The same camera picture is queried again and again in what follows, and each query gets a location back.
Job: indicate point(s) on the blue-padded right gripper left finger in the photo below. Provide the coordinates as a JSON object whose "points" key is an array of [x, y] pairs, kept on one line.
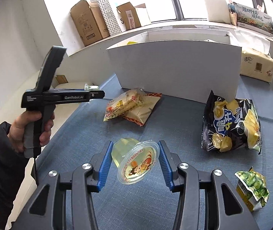
{"points": [[46, 208]]}

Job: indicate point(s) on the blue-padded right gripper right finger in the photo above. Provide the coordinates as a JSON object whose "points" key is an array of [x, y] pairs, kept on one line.
{"points": [[224, 208]]}

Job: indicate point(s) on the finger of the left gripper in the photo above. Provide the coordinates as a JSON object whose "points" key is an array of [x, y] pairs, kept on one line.
{"points": [[96, 96], [96, 92]]}

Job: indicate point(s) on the beige red-edged snack bag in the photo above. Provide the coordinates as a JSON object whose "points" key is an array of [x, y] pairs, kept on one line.
{"points": [[140, 114]]}

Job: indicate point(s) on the clear jelly cup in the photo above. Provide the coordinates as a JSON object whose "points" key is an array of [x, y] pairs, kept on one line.
{"points": [[134, 159]]}

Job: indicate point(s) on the black potato chip bag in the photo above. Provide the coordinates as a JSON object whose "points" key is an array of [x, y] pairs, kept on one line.
{"points": [[227, 126]]}

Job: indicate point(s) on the black jacket left forearm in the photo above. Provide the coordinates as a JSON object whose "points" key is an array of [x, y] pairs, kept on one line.
{"points": [[12, 173]]}

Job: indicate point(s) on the person's left hand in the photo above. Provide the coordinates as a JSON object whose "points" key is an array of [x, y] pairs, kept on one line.
{"points": [[17, 129]]}

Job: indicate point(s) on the orange cracker packet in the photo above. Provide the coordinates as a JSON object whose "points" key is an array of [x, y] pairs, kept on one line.
{"points": [[124, 103]]}

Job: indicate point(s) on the green pea snack packet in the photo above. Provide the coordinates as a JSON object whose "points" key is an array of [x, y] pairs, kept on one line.
{"points": [[252, 188]]}

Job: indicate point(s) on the white dotted paper bag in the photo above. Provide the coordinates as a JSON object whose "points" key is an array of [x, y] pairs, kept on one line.
{"points": [[113, 20]]}

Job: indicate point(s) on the blue fabric table cover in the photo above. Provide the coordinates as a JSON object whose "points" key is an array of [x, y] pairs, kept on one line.
{"points": [[149, 204]]}

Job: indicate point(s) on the large brown cardboard box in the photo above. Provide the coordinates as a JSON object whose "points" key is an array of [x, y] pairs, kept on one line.
{"points": [[89, 21]]}

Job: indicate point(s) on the small open cardboard box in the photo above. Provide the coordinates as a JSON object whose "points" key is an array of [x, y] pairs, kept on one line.
{"points": [[133, 17]]}

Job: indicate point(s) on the white storage box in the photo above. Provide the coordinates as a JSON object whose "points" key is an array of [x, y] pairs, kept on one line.
{"points": [[183, 63]]}

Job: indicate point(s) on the white box on sill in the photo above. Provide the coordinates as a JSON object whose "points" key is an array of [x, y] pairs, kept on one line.
{"points": [[218, 11]]}

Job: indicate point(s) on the beige tissue pack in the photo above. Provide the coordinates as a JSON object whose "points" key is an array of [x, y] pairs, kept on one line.
{"points": [[256, 61]]}

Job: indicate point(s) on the printed landscape gift box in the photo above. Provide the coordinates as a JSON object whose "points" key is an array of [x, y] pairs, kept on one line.
{"points": [[250, 18]]}

